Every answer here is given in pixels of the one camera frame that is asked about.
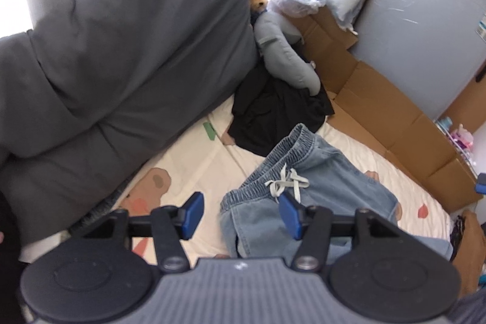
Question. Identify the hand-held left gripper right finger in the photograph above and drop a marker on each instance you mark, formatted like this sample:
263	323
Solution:
290	214

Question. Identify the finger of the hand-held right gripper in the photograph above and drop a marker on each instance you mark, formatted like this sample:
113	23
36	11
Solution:
481	187

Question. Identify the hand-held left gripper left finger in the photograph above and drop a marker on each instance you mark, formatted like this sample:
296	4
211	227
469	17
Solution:
191	214

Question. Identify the light blue jeans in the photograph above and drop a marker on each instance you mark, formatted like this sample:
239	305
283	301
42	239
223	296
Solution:
334	179

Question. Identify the cream bear print bed sheet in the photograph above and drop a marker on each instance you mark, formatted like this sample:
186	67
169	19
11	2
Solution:
197	164

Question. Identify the leopard print cloth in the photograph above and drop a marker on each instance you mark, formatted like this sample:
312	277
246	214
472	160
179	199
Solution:
457	233

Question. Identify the pink bottle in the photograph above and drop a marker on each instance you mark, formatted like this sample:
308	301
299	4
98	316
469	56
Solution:
466	136

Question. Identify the folded brown cloth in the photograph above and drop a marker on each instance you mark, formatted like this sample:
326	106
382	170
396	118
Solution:
472	252

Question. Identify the tall cardboard sheet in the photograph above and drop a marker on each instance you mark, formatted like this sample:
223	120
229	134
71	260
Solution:
474	100

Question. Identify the dark grey fluffy blanket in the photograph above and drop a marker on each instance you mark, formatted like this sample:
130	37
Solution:
102	206

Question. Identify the black garment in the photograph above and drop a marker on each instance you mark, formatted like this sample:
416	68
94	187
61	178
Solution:
273	115

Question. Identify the low cardboard sheet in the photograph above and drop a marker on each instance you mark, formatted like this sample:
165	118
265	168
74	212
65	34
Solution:
379	100

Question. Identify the grey neck pillow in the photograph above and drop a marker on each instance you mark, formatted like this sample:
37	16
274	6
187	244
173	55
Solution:
281	54

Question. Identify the dark grey duvet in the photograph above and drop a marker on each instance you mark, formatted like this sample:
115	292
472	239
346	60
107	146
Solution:
114	62

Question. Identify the grey plastic-wrapped mattress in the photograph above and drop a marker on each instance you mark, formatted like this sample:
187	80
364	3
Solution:
425	5

